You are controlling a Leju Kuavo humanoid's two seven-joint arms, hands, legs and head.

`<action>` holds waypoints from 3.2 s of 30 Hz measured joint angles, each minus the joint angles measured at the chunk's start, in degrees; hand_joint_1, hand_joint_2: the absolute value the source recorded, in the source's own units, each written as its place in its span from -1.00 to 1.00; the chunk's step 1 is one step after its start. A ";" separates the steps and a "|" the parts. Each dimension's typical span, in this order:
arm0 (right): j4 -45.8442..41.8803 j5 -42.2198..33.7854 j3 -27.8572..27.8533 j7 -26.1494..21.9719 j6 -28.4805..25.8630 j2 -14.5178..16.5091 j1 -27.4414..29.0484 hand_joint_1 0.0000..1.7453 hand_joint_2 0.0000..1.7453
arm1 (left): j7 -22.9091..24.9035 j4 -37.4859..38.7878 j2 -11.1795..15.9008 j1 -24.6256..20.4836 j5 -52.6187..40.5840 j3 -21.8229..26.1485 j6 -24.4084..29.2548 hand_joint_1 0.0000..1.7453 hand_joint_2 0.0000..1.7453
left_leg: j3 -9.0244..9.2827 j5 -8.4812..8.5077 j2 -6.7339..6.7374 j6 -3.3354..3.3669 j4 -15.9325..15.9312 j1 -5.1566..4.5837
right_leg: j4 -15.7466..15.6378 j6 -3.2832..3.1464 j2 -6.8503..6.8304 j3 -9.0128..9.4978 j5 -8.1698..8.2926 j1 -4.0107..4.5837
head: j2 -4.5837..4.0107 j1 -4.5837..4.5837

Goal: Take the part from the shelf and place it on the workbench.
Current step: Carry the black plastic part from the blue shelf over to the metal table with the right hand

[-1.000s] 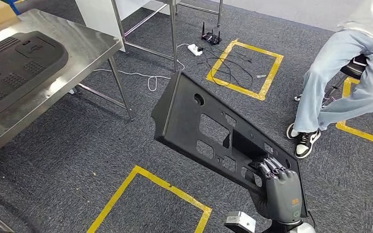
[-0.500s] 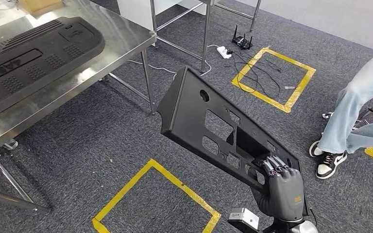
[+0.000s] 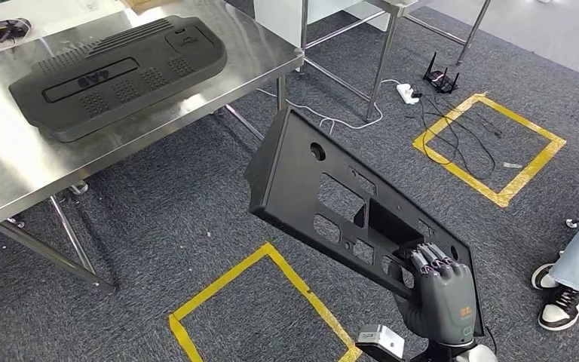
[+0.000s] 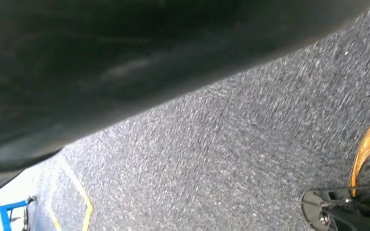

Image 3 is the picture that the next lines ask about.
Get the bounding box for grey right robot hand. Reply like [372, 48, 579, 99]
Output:
[393, 242, 479, 348]

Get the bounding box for black plastic panel part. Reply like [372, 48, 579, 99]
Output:
[244, 107, 486, 338]

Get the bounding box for stainless steel workbench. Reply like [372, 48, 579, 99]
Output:
[0, 0, 305, 296]
[253, 0, 493, 124]

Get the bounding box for small black part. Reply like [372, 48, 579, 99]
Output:
[0, 18, 32, 50]

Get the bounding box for yellow floor tape square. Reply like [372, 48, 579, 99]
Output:
[167, 241, 364, 362]
[412, 92, 568, 209]

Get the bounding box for white power strip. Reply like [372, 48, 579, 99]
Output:
[395, 82, 421, 106]

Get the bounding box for black router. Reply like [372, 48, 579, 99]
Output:
[422, 51, 461, 96]

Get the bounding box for black engine cover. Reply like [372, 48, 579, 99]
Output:
[8, 14, 228, 143]

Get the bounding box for brown cardboard piece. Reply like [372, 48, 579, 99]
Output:
[121, 0, 183, 14]

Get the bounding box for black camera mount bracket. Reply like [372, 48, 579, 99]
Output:
[354, 339, 455, 362]

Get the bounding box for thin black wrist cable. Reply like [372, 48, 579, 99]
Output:
[484, 325, 498, 356]

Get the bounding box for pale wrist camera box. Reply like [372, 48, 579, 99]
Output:
[357, 324, 406, 358]

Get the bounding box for black floor cables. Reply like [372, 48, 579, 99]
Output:
[404, 92, 503, 182]

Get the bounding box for white floor cable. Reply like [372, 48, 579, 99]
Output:
[255, 78, 401, 136]

